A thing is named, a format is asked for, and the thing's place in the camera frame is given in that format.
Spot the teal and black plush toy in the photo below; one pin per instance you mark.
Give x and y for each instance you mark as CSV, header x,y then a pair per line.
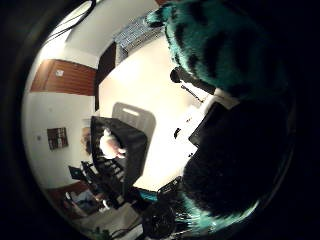
x,y
233,133

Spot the pink and white plush toy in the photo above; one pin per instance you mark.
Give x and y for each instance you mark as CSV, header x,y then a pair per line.
x,y
110,146

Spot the black plastic slotted basket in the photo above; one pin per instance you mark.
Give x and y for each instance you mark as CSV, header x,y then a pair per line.
x,y
130,150

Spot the black laptop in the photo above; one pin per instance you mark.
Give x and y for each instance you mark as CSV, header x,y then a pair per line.
x,y
75,172

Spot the person in dark clothes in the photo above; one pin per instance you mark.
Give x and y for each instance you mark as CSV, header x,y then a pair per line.
x,y
83,201

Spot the dark framed wall picture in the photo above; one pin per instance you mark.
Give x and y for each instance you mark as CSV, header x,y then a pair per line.
x,y
57,138

